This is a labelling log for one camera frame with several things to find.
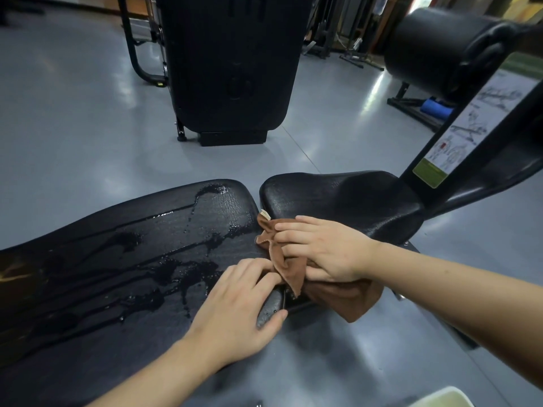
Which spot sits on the person's left hand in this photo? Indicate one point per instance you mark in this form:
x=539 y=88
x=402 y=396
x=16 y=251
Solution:
x=229 y=322

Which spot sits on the person's right hand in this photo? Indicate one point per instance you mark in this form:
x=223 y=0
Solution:
x=343 y=254

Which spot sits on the brown cleaning cloth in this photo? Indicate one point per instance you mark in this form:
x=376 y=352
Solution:
x=292 y=271

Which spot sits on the black padded gym bench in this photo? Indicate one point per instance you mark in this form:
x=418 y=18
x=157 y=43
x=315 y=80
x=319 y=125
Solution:
x=106 y=292

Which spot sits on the person's right forearm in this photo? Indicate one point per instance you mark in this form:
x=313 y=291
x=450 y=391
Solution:
x=466 y=292

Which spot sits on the blue foam roller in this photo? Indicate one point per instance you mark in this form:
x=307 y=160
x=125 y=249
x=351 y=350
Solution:
x=437 y=109

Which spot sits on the pale green basin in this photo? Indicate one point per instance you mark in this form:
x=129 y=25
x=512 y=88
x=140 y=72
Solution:
x=441 y=399

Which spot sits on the red lit vending machine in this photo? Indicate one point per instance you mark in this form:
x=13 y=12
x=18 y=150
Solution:
x=422 y=2

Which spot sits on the black curved machine frame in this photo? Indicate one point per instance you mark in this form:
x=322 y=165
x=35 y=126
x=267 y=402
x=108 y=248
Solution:
x=131 y=59

